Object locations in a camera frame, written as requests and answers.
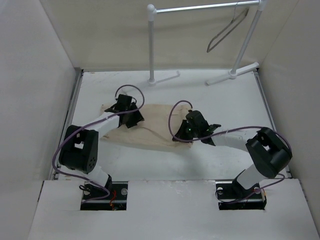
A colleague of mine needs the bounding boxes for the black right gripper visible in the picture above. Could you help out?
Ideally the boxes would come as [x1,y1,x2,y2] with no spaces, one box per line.
[172,119,200,143]

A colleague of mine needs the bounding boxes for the beige trousers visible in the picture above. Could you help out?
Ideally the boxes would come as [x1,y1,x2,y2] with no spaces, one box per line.
[101,104,193,152]

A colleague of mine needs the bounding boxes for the grey wire hanger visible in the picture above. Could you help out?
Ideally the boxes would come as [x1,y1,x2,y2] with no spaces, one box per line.
[206,7,250,53]

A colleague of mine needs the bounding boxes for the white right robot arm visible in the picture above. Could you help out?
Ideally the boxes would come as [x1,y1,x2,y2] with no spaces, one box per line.
[169,110,293,202]

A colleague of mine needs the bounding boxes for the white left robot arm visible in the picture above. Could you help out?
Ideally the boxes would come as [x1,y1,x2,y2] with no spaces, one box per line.
[58,94,145,200]

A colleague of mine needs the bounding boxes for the white clothes rack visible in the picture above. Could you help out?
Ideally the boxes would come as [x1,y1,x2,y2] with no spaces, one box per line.
[147,0,268,87]

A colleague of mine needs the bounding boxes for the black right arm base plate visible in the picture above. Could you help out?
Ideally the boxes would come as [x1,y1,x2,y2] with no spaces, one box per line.
[215,180,267,211]

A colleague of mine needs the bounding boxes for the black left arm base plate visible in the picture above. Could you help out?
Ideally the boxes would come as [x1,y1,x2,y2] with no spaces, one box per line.
[79,181,129,211]

